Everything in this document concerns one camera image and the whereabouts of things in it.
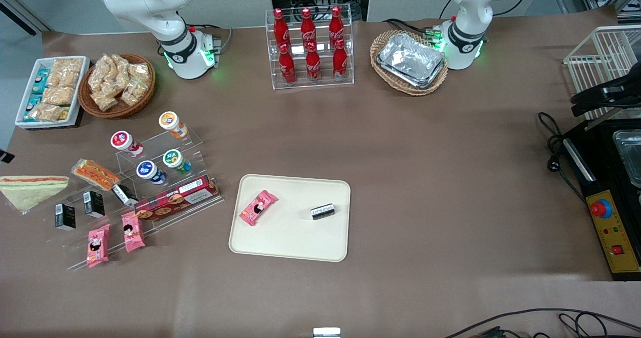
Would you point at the pink snack pack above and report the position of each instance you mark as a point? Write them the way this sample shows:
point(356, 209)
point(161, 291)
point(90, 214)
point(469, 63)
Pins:
point(258, 208)
point(97, 245)
point(132, 233)

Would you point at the red lid cup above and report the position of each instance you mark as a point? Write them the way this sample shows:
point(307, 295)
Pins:
point(121, 140)

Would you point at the clear bag of crackers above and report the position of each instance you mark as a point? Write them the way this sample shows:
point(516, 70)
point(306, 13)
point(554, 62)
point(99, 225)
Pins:
point(117, 67)
point(99, 72)
point(59, 95)
point(45, 112)
point(139, 72)
point(104, 101)
point(66, 71)
point(134, 93)

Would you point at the large clear acrylic stand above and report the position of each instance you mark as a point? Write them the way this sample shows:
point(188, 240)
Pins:
point(75, 248)

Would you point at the dark brown wicker basket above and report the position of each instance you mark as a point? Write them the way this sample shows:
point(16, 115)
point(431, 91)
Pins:
point(145, 95)

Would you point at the long red cookie box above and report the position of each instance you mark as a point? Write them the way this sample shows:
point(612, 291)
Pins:
point(175, 198)

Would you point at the beige plastic tray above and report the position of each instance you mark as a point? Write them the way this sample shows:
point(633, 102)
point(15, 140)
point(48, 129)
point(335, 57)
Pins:
point(295, 238)

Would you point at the blue lid cup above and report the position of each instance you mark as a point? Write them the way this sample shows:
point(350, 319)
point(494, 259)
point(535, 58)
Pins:
point(146, 168)

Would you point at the small black box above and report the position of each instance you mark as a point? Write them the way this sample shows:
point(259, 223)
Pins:
point(65, 216)
point(322, 212)
point(124, 195)
point(94, 204)

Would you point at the metal tray in machine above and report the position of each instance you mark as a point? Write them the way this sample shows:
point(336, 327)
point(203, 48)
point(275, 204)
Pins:
point(631, 152)

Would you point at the teal snack pack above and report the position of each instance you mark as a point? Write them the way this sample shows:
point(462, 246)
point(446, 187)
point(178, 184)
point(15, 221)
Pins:
point(40, 81)
point(33, 103)

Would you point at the red cola bottle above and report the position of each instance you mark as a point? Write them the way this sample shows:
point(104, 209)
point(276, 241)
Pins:
point(336, 26)
point(307, 27)
point(288, 67)
point(340, 63)
point(313, 66)
point(280, 30)

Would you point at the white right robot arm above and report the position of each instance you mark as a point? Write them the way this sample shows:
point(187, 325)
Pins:
point(173, 37)

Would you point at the aluminium foil tray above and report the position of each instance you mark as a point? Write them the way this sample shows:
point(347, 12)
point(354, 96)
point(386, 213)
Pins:
point(410, 60)

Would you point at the light wicker basket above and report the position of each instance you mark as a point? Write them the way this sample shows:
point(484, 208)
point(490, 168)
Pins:
point(380, 70)

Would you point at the green lid cup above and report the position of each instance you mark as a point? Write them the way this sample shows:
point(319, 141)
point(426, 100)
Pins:
point(172, 157)

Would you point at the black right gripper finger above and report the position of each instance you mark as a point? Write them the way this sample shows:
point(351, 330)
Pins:
point(6, 155)

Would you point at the orange lid cup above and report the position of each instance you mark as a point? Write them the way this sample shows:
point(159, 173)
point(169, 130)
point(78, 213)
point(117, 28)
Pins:
point(169, 120)

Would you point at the black sealing machine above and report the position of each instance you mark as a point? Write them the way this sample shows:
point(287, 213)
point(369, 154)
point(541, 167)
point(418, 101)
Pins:
point(598, 173)

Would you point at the white rectangular bin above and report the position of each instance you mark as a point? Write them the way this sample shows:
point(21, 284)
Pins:
point(80, 95)

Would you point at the small clear acrylic riser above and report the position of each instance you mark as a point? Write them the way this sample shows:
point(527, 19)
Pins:
point(193, 142)

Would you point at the clear acrylic bottle rack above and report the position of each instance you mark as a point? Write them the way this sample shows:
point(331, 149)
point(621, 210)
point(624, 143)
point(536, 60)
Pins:
point(310, 85)

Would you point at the triangular sandwich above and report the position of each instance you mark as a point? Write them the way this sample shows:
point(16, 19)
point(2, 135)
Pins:
point(30, 190)

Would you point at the red emergency stop button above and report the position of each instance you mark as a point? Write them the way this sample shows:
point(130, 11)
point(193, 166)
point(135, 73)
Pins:
point(601, 208)

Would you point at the wrapped orange hot dog sandwich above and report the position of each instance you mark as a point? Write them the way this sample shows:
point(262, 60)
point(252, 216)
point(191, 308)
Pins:
point(95, 174)

